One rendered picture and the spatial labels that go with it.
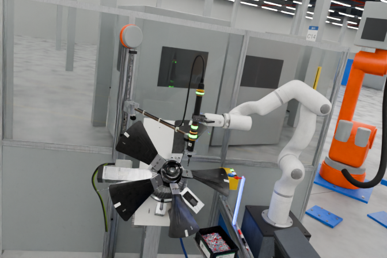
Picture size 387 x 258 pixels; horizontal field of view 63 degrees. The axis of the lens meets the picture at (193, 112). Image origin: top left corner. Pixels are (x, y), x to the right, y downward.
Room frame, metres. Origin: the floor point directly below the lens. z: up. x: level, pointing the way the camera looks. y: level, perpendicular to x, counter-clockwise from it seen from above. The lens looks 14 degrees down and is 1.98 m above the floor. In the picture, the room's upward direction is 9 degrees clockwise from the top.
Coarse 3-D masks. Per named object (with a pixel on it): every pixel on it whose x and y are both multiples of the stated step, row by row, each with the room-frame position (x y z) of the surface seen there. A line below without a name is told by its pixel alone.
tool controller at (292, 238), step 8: (280, 232) 1.16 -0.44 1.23; (288, 232) 1.16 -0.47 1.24; (296, 232) 1.16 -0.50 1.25; (280, 240) 1.11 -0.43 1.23; (288, 240) 1.11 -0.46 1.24; (296, 240) 1.11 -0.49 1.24; (304, 240) 1.10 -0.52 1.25; (280, 248) 1.09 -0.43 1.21; (288, 248) 1.07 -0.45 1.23; (296, 248) 1.06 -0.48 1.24; (304, 248) 1.06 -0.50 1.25; (312, 248) 1.06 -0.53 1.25; (280, 256) 1.10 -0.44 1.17; (288, 256) 1.03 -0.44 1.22; (296, 256) 1.02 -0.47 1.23; (304, 256) 1.02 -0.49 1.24; (312, 256) 1.02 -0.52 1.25
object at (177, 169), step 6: (168, 162) 1.63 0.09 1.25; (174, 162) 1.64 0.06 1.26; (162, 168) 1.60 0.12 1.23; (168, 168) 1.61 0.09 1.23; (174, 168) 1.63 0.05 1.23; (180, 168) 1.63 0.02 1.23; (162, 174) 1.58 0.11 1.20; (168, 174) 1.59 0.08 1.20; (174, 174) 1.60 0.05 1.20; (180, 174) 1.60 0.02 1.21; (162, 180) 1.66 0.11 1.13; (168, 180) 1.58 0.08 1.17; (174, 180) 1.58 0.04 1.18; (168, 186) 1.65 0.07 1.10
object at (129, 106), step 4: (128, 100) 2.14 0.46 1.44; (124, 104) 2.11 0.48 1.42; (128, 104) 2.07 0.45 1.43; (132, 104) 2.06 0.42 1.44; (136, 104) 2.08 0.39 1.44; (124, 108) 2.10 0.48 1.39; (128, 108) 2.07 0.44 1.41; (132, 108) 2.06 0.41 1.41; (136, 108) 2.08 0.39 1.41; (128, 112) 2.07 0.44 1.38; (132, 112) 2.06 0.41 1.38; (136, 112) 2.09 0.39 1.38
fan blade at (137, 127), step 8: (128, 128) 1.73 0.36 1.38; (136, 128) 1.73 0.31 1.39; (144, 128) 1.72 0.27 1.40; (128, 136) 1.72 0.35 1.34; (136, 136) 1.71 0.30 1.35; (144, 136) 1.71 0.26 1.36; (120, 144) 1.71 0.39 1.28; (128, 144) 1.71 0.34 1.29; (136, 144) 1.70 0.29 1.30; (144, 144) 1.69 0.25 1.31; (152, 144) 1.69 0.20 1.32; (120, 152) 1.71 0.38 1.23; (128, 152) 1.71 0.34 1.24; (136, 152) 1.70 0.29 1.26; (144, 152) 1.69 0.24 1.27; (152, 152) 1.68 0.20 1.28; (144, 160) 1.69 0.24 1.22; (152, 160) 1.68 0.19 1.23
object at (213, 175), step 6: (222, 168) 1.81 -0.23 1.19; (192, 174) 1.66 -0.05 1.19; (198, 174) 1.68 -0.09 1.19; (204, 174) 1.70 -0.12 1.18; (210, 174) 1.72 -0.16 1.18; (216, 174) 1.74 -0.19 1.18; (198, 180) 1.63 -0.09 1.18; (204, 180) 1.65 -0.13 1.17; (210, 180) 1.66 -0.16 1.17; (216, 180) 1.68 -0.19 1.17; (222, 180) 1.70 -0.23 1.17; (210, 186) 1.62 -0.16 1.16; (216, 186) 1.64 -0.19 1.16; (222, 186) 1.66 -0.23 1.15; (228, 186) 1.67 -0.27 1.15; (222, 192) 1.61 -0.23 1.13; (228, 192) 1.63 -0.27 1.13
